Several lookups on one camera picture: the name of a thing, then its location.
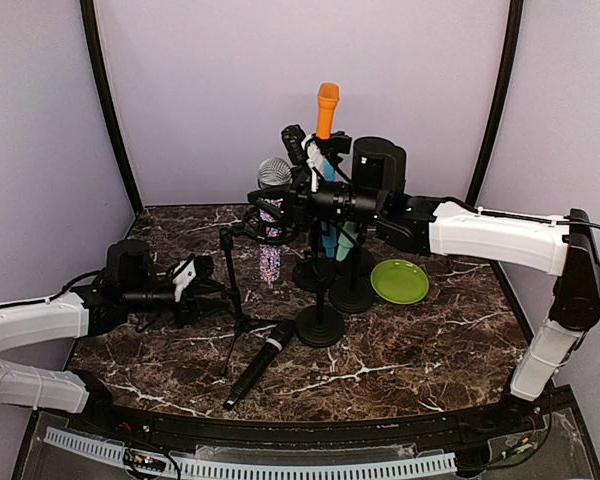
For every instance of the black front table rail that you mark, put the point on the black front table rail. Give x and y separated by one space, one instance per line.
464 429

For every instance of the right black corner post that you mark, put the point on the right black corner post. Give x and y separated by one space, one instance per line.
501 88

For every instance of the white slotted cable duct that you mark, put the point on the white slotted cable duct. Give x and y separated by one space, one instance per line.
228 463

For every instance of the black round-base stand blue mic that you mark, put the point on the black round-base stand blue mic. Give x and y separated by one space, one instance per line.
309 267

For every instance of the black tripod microphone stand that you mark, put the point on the black tripod microphone stand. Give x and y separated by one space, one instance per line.
244 323

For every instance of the blue microphone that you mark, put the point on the blue microphone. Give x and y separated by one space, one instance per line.
329 234

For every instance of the black handheld microphone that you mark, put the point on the black handheld microphone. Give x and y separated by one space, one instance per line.
277 340

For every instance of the mint green microphone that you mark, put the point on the mint green microphone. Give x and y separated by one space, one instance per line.
347 238

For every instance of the glitter purple silver-head microphone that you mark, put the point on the glitter purple silver-head microphone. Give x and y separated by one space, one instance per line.
272 172

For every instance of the black round-base stand front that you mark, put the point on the black round-base stand front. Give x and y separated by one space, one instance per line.
319 325

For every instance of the black round-base stand orange mic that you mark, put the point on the black round-base stand orange mic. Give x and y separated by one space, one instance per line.
336 147

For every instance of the orange microphone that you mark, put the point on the orange microphone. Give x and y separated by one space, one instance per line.
328 98

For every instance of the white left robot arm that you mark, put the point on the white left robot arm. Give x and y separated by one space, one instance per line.
94 304

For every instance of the left black corner post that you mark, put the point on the left black corner post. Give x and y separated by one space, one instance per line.
105 97

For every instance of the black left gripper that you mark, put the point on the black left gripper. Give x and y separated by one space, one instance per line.
191 309

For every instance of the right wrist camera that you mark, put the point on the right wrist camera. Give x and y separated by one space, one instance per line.
305 155

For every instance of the lime green plate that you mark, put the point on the lime green plate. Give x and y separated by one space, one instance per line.
399 282

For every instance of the black corner post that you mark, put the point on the black corner post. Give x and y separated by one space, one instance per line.
105 97
501 88

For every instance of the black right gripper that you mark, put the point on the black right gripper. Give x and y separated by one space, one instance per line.
296 202

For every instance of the black round-base stand mint mic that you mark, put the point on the black round-base stand mint mic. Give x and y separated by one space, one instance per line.
351 292

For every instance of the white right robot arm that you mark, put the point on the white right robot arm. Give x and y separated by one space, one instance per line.
363 181

